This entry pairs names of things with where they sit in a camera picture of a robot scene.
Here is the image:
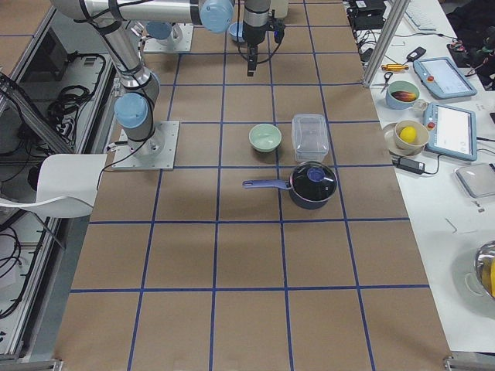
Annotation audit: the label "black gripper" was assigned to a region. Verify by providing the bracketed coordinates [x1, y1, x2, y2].
[243, 21, 268, 77]

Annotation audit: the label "green bowl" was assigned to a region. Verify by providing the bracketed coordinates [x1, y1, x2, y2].
[248, 124, 282, 153]

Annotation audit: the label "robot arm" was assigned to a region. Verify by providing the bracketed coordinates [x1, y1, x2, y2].
[52, 1, 236, 157]
[131, 21, 183, 41]

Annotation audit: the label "blue bowl with fruit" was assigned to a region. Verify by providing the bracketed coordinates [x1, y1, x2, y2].
[385, 80, 420, 110]

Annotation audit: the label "beige bowl with lemon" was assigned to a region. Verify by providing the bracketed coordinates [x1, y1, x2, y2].
[393, 120, 429, 150]

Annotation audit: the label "steel bowl with fruit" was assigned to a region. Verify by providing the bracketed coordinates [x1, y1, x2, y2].
[465, 240, 494, 299]

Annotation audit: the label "clear plastic food container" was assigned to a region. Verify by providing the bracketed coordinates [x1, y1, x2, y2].
[292, 114, 329, 162]

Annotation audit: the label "black scissors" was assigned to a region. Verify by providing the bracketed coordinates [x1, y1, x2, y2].
[381, 71, 394, 92]

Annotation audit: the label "blue saucepan with lid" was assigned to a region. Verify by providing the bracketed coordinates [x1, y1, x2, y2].
[242, 161, 337, 209]

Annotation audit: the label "beige plate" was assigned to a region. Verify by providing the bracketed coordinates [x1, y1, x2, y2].
[382, 123, 425, 156]

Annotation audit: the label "black car key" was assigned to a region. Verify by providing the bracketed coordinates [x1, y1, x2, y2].
[406, 46, 426, 63]

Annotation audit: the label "yellow lemon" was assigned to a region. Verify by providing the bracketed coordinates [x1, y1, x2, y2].
[399, 126, 417, 144]

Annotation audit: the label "white keyboard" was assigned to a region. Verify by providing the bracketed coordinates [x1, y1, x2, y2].
[404, 0, 437, 32]

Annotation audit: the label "blue teach pendant far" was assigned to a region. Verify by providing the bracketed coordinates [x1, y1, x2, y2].
[413, 57, 477, 99]

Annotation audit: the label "blue teach pendant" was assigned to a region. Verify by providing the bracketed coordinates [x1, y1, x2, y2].
[413, 57, 477, 99]
[423, 103, 477, 162]

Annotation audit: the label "black power adapter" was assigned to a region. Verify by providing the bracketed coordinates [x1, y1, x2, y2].
[392, 157, 425, 175]

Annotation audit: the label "blue teach pendant near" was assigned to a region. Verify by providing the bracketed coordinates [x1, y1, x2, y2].
[423, 103, 477, 162]

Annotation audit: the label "white chair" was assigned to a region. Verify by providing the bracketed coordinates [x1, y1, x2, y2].
[1, 154, 107, 219]

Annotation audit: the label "kitchen scale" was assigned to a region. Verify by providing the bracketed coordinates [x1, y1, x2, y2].
[455, 163, 495, 198]

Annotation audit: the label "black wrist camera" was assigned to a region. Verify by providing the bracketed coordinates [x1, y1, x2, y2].
[269, 17, 285, 45]

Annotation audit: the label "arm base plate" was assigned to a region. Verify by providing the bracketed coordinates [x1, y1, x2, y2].
[111, 121, 179, 171]
[144, 23, 193, 54]

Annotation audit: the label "orange handled screwdriver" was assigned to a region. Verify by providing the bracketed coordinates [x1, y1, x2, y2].
[381, 63, 409, 73]

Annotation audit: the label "aluminium frame post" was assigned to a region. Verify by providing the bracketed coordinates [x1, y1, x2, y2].
[362, 0, 410, 87]

